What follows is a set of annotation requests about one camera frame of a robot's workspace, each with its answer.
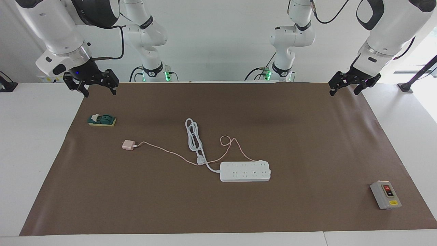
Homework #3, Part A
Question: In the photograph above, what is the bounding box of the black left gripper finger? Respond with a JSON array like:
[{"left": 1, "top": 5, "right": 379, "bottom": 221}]
[
  {"left": 353, "top": 73, "right": 382, "bottom": 96},
  {"left": 328, "top": 71, "right": 349, "bottom": 96}
]

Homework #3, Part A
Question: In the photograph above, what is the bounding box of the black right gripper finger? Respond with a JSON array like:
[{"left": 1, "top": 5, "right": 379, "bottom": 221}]
[
  {"left": 64, "top": 74, "right": 90, "bottom": 98},
  {"left": 103, "top": 69, "right": 119, "bottom": 96}
]

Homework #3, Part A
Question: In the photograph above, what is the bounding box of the pink charger cable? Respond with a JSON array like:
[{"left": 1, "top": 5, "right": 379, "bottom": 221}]
[{"left": 134, "top": 135, "right": 264, "bottom": 166}]

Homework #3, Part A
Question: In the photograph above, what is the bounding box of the white power strip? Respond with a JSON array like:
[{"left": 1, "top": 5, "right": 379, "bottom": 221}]
[{"left": 220, "top": 161, "right": 271, "bottom": 182}]

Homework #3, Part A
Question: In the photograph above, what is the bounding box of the white box with yellow stickers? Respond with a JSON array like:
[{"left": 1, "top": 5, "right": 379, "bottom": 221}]
[{"left": 38, "top": 75, "right": 66, "bottom": 84}]

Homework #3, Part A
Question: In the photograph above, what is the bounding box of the grey push button box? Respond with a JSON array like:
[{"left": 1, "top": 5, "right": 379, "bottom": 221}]
[{"left": 370, "top": 181, "right": 402, "bottom": 210}]

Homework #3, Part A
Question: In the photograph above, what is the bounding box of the brown table mat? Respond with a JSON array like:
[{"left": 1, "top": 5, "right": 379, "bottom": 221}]
[{"left": 19, "top": 81, "right": 437, "bottom": 236}]

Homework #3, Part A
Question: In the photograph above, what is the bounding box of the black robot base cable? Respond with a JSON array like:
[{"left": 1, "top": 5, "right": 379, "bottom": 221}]
[
  {"left": 129, "top": 66, "right": 144, "bottom": 82},
  {"left": 244, "top": 51, "right": 278, "bottom": 81}
]

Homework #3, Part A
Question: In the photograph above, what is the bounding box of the green knife switch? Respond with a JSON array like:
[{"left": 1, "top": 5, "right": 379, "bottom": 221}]
[{"left": 87, "top": 114, "right": 117, "bottom": 127}]

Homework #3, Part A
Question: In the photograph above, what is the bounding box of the black camera stand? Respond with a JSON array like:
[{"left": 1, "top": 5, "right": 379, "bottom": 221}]
[
  {"left": 0, "top": 71, "right": 18, "bottom": 93},
  {"left": 397, "top": 55, "right": 437, "bottom": 93}
]

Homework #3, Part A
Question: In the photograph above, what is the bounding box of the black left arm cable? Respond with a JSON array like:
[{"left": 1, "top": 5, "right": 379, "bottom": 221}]
[{"left": 311, "top": 0, "right": 416, "bottom": 60}]

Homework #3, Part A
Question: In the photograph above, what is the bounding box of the white power strip cord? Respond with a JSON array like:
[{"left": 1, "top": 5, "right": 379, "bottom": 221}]
[{"left": 185, "top": 118, "right": 222, "bottom": 173}]

